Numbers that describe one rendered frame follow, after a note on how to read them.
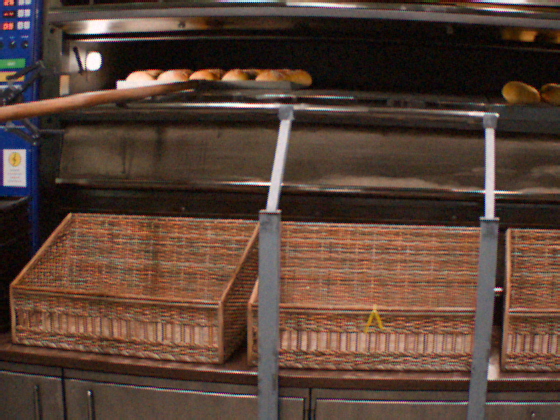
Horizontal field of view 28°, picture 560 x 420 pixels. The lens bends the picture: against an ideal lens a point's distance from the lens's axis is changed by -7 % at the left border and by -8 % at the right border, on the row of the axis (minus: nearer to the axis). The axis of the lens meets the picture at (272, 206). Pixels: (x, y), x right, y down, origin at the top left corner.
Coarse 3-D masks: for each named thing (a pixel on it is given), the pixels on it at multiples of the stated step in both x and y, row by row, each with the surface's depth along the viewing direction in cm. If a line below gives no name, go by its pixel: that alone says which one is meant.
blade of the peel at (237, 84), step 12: (120, 84) 369; (132, 84) 368; (144, 84) 367; (216, 84) 363; (228, 84) 363; (240, 84) 362; (252, 84) 361; (264, 84) 361; (276, 84) 360; (288, 84) 359; (300, 84) 377
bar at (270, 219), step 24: (288, 120) 277; (432, 120) 273; (456, 120) 271; (480, 120) 270; (264, 216) 258; (264, 240) 259; (480, 240) 251; (264, 264) 260; (480, 264) 252; (264, 288) 260; (480, 288) 252; (264, 312) 261; (480, 312) 253; (264, 336) 262; (480, 336) 254; (264, 360) 262; (480, 360) 254; (264, 384) 263; (480, 384) 255; (264, 408) 264; (480, 408) 256
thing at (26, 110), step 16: (192, 80) 351; (80, 96) 254; (96, 96) 263; (112, 96) 274; (128, 96) 287; (144, 96) 302; (0, 112) 208; (16, 112) 215; (32, 112) 224; (48, 112) 233
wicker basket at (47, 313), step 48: (48, 240) 309; (96, 240) 323; (144, 240) 321; (192, 240) 319; (240, 240) 316; (48, 288) 281; (96, 288) 322; (144, 288) 319; (192, 288) 317; (240, 288) 293; (48, 336) 282; (96, 336) 280; (144, 336) 277; (192, 336) 299; (240, 336) 295
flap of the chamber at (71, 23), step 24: (72, 24) 312; (96, 24) 312; (120, 24) 312; (144, 24) 313; (168, 24) 313; (192, 24) 312; (216, 24) 312; (240, 24) 311; (264, 24) 310; (288, 24) 309; (336, 24) 305; (360, 24) 303; (384, 24) 301; (408, 24) 298; (432, 24) 295; (456, 24) 292; (480, 24) 290; (504, 24) 288; (528, 24) 287; (552, 24) 286
